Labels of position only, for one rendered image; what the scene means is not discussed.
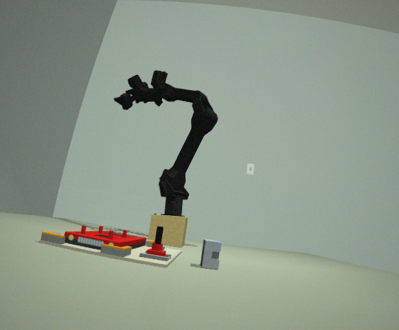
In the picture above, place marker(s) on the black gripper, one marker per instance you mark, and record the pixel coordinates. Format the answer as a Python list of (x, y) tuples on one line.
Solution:
[(126, 100)]

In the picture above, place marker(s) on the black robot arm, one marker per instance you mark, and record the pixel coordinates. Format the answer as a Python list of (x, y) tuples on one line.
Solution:
[(172, 181)]

